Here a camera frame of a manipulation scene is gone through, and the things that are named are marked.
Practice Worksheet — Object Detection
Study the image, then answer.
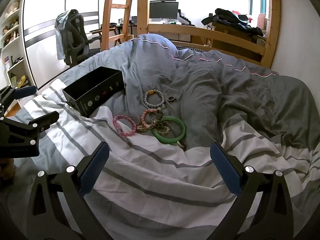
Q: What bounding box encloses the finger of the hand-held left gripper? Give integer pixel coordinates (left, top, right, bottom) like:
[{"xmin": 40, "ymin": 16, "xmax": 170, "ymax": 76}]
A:
[
  {"xmin": 0, "ymin": 111, "xmax": 60, "ymax": 146},
  {"xmin": 0, "ymin": 85, "xmax": 38, "ymax": 117}
]

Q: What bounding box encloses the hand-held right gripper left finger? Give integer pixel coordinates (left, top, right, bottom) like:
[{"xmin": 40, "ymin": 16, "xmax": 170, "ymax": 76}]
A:
[{"xmin": 25, "ymin": 142, "xmax": 110, "ymax": 240}]

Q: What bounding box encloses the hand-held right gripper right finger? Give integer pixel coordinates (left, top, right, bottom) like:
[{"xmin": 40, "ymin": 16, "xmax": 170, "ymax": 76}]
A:
[{"xmin": 210, "ymin": 142, "xmax": 295, "ymax": 240}]

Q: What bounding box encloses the green jade bangle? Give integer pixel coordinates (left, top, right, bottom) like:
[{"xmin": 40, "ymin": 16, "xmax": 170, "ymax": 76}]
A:
[{"xmin": 153, "ymin": 116, "xmax": 187, "ymax": 144}]

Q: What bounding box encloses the pink crystal bead bracelet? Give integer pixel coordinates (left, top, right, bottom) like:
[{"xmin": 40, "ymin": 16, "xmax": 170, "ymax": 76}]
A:
[{"xmin": 113, "ymin": 114, "xmax": 138, "ymax": 137}]

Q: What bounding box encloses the black cardboard box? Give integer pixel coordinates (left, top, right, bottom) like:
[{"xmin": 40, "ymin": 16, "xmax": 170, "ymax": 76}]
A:
[{"xmin": 62, "ymin": 66, "xmax": 125, "ymax": 118}]

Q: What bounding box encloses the salmon pink bead bracelet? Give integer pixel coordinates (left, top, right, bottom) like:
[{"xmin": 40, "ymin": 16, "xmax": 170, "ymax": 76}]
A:
[{"xmin": 140, "ymin": 108, "xmax": 164, "ymax": 131}]

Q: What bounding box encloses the person's left hand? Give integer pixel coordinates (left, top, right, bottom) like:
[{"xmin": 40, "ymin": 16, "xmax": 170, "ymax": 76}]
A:
[{"xmin": 0, "ymin": 159, "xmax": 16, "ymax": 187}]

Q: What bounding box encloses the white bookshelf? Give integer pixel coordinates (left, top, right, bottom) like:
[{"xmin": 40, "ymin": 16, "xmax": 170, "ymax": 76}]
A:
[{"xmin": 0, "ymin": 0, "xmax": 38, "ymax": 98}]

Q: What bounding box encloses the white sliding door wardrobe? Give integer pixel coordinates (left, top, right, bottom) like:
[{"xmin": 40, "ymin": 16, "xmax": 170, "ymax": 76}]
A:
[{"xmin": 23, "ymin": 0, "xmax": 111, "ymax": 88}]

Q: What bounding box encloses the light blue garment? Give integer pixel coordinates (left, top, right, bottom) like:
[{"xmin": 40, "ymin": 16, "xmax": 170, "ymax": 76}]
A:
[{"xmin": 55, "ymin": 10, "xmax": 78, "ymax": 60}]

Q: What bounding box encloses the black office chair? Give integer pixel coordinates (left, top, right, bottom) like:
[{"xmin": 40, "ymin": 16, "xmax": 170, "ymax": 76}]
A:
[{"xmin": 63, "ymin": 9, "xmax": 101, "ymax": 67}]

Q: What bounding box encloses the grey white striped duvet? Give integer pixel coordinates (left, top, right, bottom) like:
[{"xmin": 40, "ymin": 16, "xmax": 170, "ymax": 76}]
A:
[{"xmin": 0, "ymin": 33, "xmax": 320, "ymax": 240}]

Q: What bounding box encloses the beige plush toy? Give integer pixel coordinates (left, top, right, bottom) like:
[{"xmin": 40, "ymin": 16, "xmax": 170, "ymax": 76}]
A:
[{"xmin": 5, "ymin": 1, "xmax": 20, "ymax": 18}]

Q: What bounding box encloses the wooden ladder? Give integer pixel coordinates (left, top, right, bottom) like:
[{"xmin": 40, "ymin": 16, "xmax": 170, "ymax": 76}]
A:
[{"xmin": 101, "ymin": 0, "xmax": 137, "ymax": 52}]

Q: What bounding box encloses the wooden desk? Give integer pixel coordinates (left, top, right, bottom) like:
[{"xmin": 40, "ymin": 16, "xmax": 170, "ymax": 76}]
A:
[{"xmin": 89, "ymin": 21, "xmax": 200, "ymax": 49}]

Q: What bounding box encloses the checkered bed sheet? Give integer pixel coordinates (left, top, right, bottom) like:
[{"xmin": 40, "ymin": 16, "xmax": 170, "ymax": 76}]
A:
[{"xmin": 174, "ymin": 45, "xmax": 208, "ymax": 53}]

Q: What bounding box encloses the pile of dark clothes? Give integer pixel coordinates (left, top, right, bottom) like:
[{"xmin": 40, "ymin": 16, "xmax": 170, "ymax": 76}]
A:
[{"xmin": 201, "ymin": 8, "xmax": 264, "ymax": 37}]

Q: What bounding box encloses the black computer monitor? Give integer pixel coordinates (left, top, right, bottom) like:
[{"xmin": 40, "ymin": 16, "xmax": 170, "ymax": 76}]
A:
[{"xmin": 149, "ymin": 1, "xmax": 179, "ymax": 22}]

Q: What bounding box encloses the grey bead bracelet orange bead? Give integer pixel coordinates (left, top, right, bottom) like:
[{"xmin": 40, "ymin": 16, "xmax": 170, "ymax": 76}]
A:
[{"xmin": 144, "ymin": 89, "xmax": 166, "ymax": 109}]

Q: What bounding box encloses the wooden bunk bed frame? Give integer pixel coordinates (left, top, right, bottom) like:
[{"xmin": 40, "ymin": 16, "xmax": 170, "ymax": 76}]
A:
[{"xmin": 136, "ymin": 0, "xmax": 302, "ymax": 68}]

